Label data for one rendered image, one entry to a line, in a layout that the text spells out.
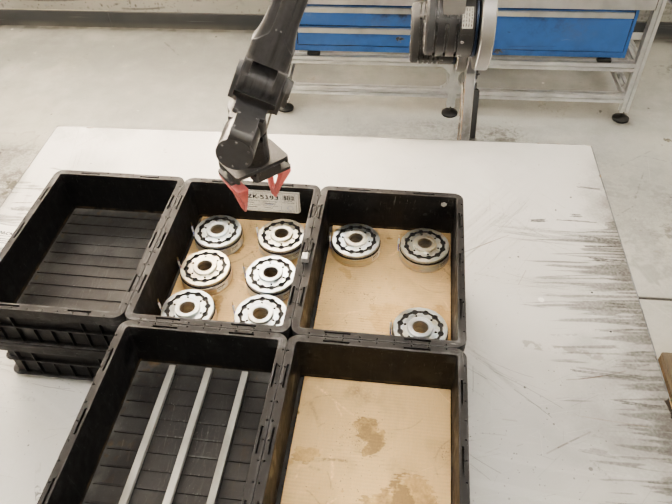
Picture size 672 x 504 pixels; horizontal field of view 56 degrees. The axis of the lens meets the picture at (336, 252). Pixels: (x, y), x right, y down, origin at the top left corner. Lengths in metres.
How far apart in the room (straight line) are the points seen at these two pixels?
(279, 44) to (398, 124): 2.31
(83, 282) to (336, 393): 0.59
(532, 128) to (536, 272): 1.80
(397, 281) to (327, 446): 0.39
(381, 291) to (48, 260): 0.72
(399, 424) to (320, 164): 0.91
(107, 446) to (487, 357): 0.75
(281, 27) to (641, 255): 2.06
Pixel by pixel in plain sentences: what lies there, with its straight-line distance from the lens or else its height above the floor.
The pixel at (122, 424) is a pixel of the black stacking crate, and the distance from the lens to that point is 1.19.
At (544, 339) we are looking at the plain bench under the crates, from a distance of 1.43.
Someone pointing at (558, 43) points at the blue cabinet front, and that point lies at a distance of 3.20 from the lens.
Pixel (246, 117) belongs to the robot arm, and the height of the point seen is 1.28.
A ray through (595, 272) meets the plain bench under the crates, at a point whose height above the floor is 0.70.
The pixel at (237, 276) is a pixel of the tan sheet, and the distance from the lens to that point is 1.34.
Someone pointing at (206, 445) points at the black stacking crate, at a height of 0.83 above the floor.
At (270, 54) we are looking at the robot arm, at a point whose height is 1.36.
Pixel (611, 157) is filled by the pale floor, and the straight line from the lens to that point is 3.21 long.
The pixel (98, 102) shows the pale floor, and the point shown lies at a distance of 3.67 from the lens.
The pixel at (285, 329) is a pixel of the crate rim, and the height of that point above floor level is 0.93.
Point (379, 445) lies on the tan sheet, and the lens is 1.10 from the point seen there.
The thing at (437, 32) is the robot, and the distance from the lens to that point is 1.48.
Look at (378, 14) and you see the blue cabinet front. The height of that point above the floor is 0.50.
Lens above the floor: 1.80
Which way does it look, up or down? 45 degrees down
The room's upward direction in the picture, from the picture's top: 2 degrees counter-clockwise
